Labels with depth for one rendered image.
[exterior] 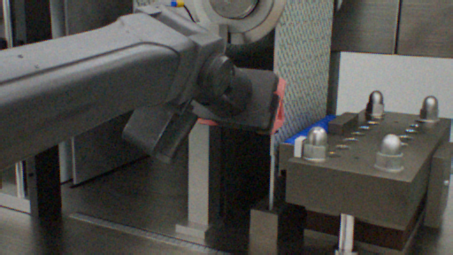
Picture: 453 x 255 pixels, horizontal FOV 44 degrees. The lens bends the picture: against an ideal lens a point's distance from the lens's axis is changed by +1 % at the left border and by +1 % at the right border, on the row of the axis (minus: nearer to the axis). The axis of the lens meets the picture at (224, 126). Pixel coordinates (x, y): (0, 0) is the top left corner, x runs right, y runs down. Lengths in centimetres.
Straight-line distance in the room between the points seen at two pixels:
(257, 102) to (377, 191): 20
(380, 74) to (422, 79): 24
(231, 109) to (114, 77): 26
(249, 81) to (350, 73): 290
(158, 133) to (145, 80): 12
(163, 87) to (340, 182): 36
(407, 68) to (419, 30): 240
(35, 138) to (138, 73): 10
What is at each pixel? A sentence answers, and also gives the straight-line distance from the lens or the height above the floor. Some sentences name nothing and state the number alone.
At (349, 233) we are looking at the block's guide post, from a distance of 78.
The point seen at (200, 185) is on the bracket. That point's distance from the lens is 81.
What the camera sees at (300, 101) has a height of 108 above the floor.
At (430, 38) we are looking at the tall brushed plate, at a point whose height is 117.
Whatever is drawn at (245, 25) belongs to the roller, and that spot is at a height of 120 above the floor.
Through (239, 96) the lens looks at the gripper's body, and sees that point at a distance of 60.
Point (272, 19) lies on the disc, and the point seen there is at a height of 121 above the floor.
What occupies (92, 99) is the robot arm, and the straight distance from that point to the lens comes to 36.
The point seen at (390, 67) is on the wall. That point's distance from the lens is 345.
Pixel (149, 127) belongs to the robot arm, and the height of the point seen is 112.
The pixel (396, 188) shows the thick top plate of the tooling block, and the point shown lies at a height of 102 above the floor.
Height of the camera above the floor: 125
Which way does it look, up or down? 14 degrees down
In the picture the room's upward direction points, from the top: 1 degrees clockwise
